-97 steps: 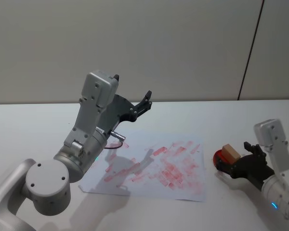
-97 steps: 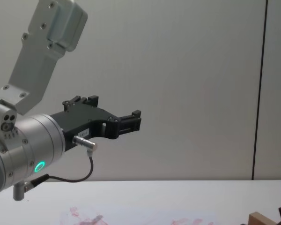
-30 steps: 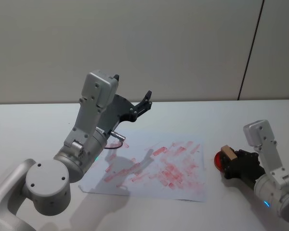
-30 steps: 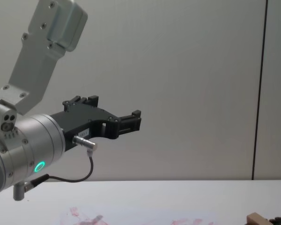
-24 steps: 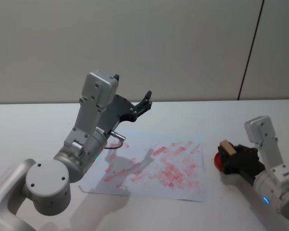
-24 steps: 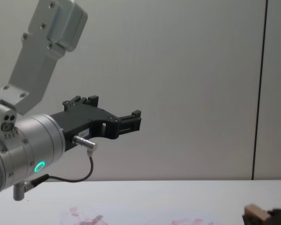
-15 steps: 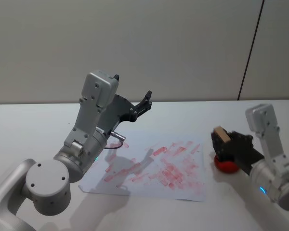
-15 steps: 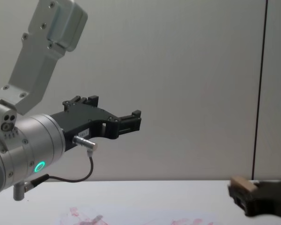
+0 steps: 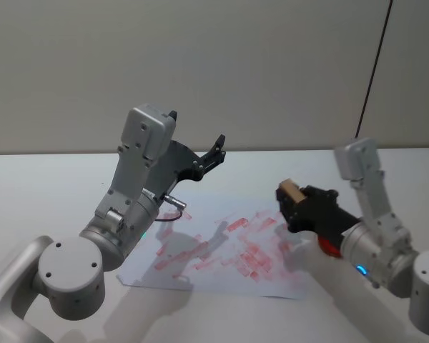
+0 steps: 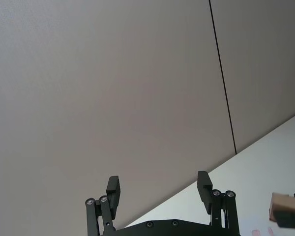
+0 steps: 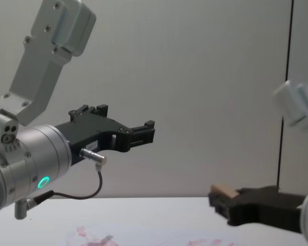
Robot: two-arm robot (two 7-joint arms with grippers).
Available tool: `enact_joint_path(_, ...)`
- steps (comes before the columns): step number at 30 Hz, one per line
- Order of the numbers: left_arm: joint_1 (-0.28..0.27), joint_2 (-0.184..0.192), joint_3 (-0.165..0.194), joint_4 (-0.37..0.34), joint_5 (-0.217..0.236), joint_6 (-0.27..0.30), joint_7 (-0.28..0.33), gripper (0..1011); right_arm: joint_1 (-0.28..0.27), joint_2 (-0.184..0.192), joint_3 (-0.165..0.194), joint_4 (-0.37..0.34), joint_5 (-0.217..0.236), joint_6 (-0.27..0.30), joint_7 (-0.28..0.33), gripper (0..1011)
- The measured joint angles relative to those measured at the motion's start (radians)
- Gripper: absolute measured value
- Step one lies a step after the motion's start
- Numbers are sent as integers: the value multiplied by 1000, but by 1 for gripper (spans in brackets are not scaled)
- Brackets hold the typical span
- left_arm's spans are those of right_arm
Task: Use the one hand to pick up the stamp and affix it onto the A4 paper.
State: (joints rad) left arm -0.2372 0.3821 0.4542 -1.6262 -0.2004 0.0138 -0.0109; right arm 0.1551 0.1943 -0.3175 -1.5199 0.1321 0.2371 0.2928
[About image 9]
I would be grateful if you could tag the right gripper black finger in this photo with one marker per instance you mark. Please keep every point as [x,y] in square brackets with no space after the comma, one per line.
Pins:
[287,212]
[321,196]

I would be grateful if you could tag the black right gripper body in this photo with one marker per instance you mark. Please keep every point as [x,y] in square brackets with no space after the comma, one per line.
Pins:
[325,219]

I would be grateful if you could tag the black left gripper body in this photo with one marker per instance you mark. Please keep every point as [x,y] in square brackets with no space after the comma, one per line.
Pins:
[171,164]

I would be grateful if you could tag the small wooden block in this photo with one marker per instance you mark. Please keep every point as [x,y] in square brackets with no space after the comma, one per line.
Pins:
[293,191]

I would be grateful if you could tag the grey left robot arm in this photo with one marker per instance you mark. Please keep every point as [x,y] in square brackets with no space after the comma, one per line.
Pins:
[71,275]

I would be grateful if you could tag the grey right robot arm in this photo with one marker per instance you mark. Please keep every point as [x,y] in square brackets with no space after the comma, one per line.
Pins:
[379,246]

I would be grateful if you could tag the small red piece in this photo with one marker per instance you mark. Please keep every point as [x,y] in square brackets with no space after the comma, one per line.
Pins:
[329,248]

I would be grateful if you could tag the white paper with red marks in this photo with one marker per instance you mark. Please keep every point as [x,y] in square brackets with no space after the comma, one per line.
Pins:
[218,271]

